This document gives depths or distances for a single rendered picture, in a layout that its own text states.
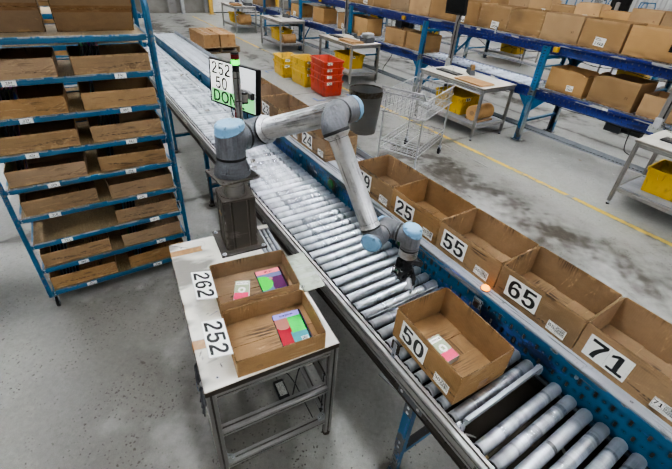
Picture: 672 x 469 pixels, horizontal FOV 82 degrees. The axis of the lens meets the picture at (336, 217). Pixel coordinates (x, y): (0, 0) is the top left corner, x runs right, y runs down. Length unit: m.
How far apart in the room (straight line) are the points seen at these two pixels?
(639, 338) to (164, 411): 2.37
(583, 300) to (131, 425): 2.38
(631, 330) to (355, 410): 1.43
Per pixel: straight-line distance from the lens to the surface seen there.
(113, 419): 2.68
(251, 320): 1.88
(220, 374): 1.74
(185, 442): 2.49
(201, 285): 1.94
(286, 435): 2.25
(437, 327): 1.94
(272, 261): 2.14
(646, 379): 1.85
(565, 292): 2.19
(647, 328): 2.09
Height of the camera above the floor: 2.15
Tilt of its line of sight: 33 degrees down
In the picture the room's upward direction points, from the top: 4 degrees clockwise
